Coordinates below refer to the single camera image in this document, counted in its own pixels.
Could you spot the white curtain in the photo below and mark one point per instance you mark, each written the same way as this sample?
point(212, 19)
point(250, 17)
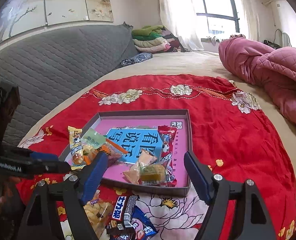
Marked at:
point(179, 16)

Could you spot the grey pink cardboard tray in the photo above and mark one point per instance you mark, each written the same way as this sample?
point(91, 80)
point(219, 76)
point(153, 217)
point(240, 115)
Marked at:
point(102, 122)

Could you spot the black chocolate bar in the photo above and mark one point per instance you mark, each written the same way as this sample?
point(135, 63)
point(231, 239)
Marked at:
point(120, 223)

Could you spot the red floral cloth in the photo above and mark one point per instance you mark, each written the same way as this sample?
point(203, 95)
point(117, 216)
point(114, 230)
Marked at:
point(230, 132)

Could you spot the pink quilted blanket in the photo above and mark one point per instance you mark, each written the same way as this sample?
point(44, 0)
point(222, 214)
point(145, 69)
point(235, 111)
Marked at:
point(274, 70)

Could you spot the grey quilted headboard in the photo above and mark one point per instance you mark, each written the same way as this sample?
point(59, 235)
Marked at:
point(51, 67)

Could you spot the stack of folded blankets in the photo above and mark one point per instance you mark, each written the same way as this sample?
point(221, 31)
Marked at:
point(156, 39)

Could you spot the blue booklet in tray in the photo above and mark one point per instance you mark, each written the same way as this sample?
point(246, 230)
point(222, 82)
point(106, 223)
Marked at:
point(133, 139)

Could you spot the green cake clear packet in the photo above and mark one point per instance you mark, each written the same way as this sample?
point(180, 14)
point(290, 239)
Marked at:
point(153, 175)

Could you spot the orange clear snack packet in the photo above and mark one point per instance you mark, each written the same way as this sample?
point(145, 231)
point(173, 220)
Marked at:
point(114, 152)

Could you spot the floral wall painting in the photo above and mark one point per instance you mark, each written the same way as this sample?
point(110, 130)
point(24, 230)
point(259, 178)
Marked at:
point(19, 16)

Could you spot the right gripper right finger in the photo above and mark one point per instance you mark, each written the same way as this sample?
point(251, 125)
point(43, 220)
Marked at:
point(200, 176)

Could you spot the window with dark frame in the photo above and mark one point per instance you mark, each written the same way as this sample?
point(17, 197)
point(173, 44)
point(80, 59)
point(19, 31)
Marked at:
point(216, 17)

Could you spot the blue cookie packet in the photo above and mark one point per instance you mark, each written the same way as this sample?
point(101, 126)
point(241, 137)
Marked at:
point(143, 227)

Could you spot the yellow cow snack packet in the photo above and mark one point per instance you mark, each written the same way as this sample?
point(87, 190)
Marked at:
point(76, 148)

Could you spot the clear rice cracker packet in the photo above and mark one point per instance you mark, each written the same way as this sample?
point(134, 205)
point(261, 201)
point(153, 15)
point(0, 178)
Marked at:
point(98, 212)

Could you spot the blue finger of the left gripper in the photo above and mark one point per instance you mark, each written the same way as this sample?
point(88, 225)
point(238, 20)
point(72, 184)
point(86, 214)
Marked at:
point(44, 156)

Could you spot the black bag near window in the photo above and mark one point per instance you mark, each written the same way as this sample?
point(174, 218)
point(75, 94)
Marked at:
point(271, 44)

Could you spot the blue patterned cloth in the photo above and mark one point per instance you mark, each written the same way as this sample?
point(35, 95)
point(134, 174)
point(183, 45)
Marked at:
point(141, 57)

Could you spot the peach wrapped pastry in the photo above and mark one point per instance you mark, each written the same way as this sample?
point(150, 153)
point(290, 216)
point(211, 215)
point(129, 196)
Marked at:
point(145, 158)

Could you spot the red cow candy packet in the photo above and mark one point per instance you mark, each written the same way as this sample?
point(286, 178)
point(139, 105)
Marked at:
point(167, 135)

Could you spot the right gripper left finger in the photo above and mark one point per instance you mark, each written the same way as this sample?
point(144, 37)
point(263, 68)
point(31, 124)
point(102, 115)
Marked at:
point(90, 177)

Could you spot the green clear snack packet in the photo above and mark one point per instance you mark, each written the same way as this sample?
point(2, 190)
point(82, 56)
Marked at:
point(91, 141)

